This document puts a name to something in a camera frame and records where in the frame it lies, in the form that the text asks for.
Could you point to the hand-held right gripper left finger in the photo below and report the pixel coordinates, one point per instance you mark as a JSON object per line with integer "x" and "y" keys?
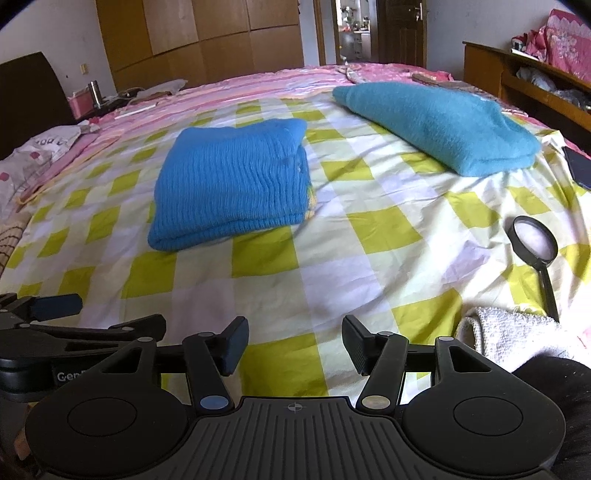
{"x": 233, "y": 346}

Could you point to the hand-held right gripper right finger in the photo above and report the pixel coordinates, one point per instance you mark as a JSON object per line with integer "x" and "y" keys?
{"x": 356, "y": 346}

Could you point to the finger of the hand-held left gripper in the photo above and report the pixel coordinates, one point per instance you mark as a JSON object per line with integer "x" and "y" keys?
{"x": 57, "y": 306}
{"x": 92, "y": 336}

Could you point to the blue knit sweater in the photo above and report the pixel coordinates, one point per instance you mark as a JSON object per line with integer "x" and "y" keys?
{"x": 231, "y": 184}

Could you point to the brown striped cloth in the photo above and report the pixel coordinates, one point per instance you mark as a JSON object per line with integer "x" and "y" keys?
{"x": 10, "y": 240}

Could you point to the green checked bed sheet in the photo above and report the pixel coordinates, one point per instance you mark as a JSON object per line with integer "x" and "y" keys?
{"x": 369, "y": 240}

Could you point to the white dotted pillow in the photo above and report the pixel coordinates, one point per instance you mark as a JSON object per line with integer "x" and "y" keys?
{"x": 32, "y": 157}

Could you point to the white towel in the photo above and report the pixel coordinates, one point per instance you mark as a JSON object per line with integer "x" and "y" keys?
{"x": 512, "y": 332}

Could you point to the black magnifying glass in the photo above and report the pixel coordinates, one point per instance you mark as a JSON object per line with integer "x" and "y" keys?
{"x": 545, "y": 277}

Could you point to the pink box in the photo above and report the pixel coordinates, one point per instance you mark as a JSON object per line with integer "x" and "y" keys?
{"x": 81, "y": 104}

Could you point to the white flat strip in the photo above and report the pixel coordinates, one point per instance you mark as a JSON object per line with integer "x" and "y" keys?
{"x": 136, "y": 110}

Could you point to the person's dark clothing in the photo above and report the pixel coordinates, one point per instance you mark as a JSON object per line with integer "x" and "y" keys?
{"x": 558, "y": 415}

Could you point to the metal thermos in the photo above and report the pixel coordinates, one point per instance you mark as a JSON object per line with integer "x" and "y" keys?
{"x": 95, "y": 94}

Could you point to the teal folded blanket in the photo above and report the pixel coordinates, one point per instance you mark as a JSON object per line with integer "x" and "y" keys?
{"x": 438, "y": 124}

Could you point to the white crumpled cloth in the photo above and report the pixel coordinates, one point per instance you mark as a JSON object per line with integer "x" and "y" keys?
{"x": 161, "y": 87}

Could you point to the pink striped quilt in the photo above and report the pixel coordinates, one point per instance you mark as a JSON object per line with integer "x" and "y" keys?
{"x": 231, "y": 87}

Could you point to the brown patterned cloth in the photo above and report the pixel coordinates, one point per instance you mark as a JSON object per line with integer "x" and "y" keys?
{"x": 438, "y": 81}

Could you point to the black phone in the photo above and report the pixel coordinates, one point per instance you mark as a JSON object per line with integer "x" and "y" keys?
{"x": 579, "y": 168}

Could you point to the wooden wardrobe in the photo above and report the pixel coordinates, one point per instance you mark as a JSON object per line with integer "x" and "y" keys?
{"x": 198, "y": 41}

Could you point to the wooden desk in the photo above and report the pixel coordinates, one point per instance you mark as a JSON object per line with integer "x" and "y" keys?
{"x": 485, "y": 69}

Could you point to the brown wooden door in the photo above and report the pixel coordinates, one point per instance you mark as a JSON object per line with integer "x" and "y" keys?
{"x": 401, "y": 32}

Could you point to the white bag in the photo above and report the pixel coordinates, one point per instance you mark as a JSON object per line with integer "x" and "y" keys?
{"x": 538, "y": 77}

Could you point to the pink floral bedding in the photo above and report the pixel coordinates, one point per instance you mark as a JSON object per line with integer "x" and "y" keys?
{"x": 563, "y": 41}

